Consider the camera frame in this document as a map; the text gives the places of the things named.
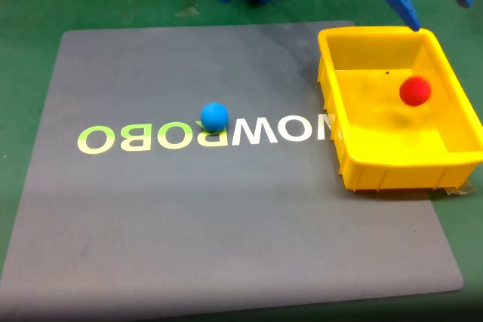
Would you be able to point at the yellow plastic bin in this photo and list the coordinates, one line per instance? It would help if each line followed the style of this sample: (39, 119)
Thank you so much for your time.
(377, 141)

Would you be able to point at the clear tape piece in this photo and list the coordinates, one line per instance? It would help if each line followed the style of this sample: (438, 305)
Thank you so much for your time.
(462, 188)

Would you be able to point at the blue ball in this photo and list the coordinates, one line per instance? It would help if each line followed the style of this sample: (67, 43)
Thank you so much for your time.
(214, 117)

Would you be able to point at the grey mat with lettering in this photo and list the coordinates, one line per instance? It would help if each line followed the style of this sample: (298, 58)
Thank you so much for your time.
(188, 216)

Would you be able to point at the red ball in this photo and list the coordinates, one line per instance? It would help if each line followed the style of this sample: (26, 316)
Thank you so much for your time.
(415, 90)

